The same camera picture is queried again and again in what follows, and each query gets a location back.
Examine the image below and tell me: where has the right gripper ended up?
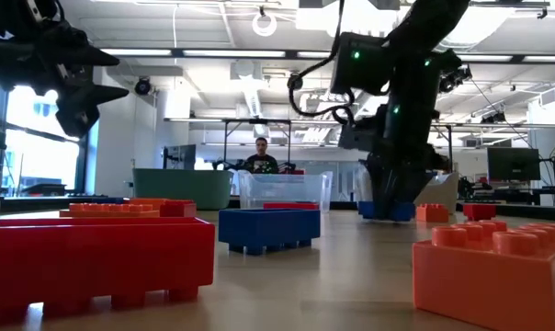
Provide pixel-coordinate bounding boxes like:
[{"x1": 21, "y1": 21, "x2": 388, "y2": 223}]
[{"x1": 367, "y1": 137, "x2": 448, "y2": 221}]

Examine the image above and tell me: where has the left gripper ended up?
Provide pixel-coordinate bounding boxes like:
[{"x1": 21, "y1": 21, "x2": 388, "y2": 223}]
[{"x1": 0, "y1": 27, "x2": 130, "y2": 139}]

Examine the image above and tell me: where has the long blue toy block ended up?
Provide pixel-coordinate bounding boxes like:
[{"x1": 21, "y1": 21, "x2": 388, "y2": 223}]
[
  {"x1": 357, "y1": 200, "x2": 416, "y2": 223},
  {"x1": 218, "y1": 208, "x2": 322, "y2": 257}
]

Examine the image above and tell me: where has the small orange toy block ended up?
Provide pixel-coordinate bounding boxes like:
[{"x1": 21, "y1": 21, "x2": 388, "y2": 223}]
[{"x1": 415, "y1": 203, "x2": 450, "y2": 223}]

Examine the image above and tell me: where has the small red toy block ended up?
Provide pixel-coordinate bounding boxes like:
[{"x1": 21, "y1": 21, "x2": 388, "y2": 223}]
[
  {"x1": 462, "y1": 203, "x2": 497, "y2": 222},
  {"x1": 159, "y1": 199, "x2": 198, "y2": 218}
]

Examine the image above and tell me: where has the long red toy block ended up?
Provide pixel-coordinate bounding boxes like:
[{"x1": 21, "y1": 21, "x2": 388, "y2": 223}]
[
  {"x1": 263, "y1": 201, "x2": 321, "y2": 211},
  {"x1": 0, "y1": 216, "x2": 217, "y2": 323}
]

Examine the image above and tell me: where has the long orange toy block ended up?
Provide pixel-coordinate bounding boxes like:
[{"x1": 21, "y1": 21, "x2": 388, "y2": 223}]
[
  {"x1": 123, "y1": 198, "x2": 168, "y2": 211},
  {"x1": 59, "y1": 202, "x2": 162, "y2": 219}
]

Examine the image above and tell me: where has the white plastic bin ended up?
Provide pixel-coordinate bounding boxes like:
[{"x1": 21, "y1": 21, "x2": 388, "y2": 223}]
[{"x1": 354, "y1": 165, "x2": 460, "y2": 215}]

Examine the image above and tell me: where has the round black ceiling device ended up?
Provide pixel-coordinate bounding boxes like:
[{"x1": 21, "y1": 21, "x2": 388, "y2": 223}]
[
  {"x1": 286, "y1": 72, "x2": 305, "y2": 92},
  {"x1": 133, "y1": 76, "x2": 153, "y2": 97}
]

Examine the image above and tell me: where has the large window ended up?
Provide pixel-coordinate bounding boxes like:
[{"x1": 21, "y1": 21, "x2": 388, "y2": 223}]
[{"x1": 0, "y1": 80, "x2": 82, "y2": 193}]

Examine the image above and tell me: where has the clear plastic bin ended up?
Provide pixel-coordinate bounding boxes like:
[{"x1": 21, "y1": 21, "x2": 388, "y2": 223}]
[{"x1": 237, "y1": 169, "x2": 334, "y2": 213}]

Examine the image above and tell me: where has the black computer monitor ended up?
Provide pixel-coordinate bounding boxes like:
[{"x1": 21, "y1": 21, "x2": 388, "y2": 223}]
[
  {"x1": 162, "y1": 143, "x2": 198, "y2": 171},
  {"x1": 486, "y1": 146, "x2": 541, "y2": 183}
]

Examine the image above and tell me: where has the black flat device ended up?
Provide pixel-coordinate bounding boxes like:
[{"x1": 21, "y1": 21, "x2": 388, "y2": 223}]
[{"x1": 21, "y1": 182, "x2": 68, "y2": 197}]

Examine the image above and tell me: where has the black ceiling-mounted device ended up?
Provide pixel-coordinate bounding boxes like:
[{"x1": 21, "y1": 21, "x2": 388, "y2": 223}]
[
  {"x1": 437, "y1": 63, "x2": 473, "y2": 95},
  {"x1": 479, "y1": 109, "x2": 506, "y2": 125}
]

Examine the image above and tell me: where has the small red-orange toy block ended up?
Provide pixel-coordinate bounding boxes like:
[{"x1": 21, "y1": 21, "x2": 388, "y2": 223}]
[{"x1": 412, "y1": 219, "x2": 555, "y2": 331}]

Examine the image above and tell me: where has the dark background table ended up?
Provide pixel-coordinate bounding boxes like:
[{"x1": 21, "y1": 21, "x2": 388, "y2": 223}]
[
  {"x1": 0, "y1": 195, "x2": 136, "y2": 217},
  {"x1": 456, "y1": 200, "x2": 555, "y2": 223}
]

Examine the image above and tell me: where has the person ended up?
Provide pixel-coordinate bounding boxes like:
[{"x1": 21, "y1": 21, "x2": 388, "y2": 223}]
[{"x1": 245, "y1": 136, "x2": 279, "y2": 175}]

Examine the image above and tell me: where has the green plastic bin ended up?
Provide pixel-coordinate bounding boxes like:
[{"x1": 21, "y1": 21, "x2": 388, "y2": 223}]
[{"x1": 132, "y1": 167, "x2": 235, "y2": 211}]

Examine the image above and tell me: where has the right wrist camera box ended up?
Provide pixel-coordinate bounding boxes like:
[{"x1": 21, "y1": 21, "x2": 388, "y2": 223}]
[{"x1": 337, "y1": 117, "x2": 384, "y2": 153}]

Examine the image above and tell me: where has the black background rig frame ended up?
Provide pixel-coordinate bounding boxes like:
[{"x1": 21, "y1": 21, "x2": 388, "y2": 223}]
[
  {"x1": 431, "y1": 121, "x2": 454, "y2": 162},
  {"x1": 221, "y1": 118, "x2": 292, "y2": 166}
]

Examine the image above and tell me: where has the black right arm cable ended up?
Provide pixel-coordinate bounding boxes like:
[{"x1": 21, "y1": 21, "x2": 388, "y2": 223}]
[{"x1": 287, "y1": 0, "x2": 356, "y2": 126}]

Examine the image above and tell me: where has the white ventilation duct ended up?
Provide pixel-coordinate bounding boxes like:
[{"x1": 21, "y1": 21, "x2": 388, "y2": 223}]
[{"x1": 230, "y1": 59, "x2": 273, "y2": 120}]

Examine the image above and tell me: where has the white ring lamp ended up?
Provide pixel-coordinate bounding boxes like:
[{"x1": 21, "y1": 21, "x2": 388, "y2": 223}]
[{"x1": 251, "y1": 11, "x2": 278, "y2": 38}]

